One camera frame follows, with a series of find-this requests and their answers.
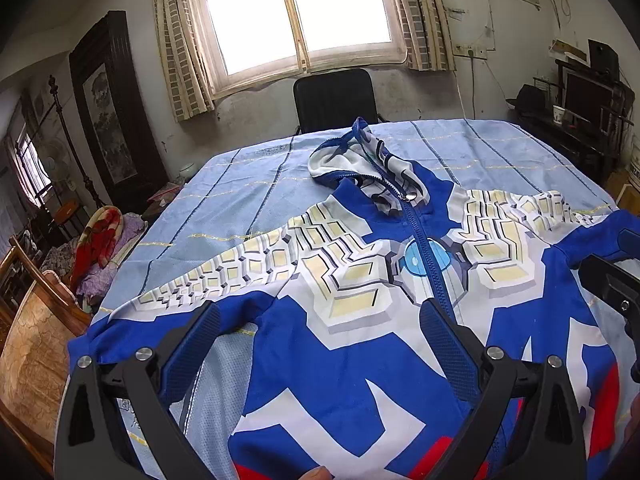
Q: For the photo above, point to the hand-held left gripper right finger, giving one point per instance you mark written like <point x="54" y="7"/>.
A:
<point x="450" y="350"/>

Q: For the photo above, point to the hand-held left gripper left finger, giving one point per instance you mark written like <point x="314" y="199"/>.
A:
<point x="192" y="350"/>

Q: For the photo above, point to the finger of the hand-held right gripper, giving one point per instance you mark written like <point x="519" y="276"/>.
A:
<point x="629" y="242"/>
<point x="610" y="287"/>

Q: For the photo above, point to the blue white printed hooded jacket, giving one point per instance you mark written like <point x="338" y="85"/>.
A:
<point x="320" y="340"/>

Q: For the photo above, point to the person's left hand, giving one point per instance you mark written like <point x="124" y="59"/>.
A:
<point x="312" y="474"/>

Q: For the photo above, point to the purple cloth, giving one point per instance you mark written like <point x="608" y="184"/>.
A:
<point x="95" y="287"/>

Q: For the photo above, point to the white cup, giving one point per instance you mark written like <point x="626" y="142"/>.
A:
<point x="558" y="116"/>

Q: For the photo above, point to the red floral blanket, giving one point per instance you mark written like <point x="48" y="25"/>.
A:
<point x="102" y="232"/>

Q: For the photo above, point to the black monitor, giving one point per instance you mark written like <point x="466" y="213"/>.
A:
<point x="587" y="95"/>

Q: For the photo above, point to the light blue striped bedsheet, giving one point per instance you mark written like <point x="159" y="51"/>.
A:
<point x="240" y="200"/>

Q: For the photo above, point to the wooden armchair with woven back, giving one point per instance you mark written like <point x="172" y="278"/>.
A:
<point x="35" y="340"/>

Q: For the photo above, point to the black hat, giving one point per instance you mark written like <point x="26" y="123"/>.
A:
<point x="527" y="97"/>

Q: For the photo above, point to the white ceramic jar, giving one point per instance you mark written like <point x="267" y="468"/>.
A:
<point x="187" y="170"/>

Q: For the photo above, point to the round wooden stool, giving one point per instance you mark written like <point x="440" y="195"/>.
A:
<point x="65" y="210"/>

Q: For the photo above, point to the dark metal coat stand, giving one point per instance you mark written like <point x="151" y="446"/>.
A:
<point x="75" y="147"/>

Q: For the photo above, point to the white standing fan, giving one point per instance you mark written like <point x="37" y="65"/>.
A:
<point x="55" y="152"/>

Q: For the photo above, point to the small barred window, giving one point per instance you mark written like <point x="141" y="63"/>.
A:
<point x="32" y="170"/>

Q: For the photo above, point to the dark framed landscape painting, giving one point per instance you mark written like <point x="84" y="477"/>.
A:
<point x="107" y="110"/>

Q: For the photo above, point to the black chair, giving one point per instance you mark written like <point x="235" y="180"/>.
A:
<point x="335" y="100"/>

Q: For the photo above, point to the checked beige curtain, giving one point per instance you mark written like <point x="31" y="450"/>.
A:
<point x="180" y="50"/>
<point x="420" y="15"/>

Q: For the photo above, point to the wall power socket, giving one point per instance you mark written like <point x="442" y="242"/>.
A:
<point x="470" y="51"/>

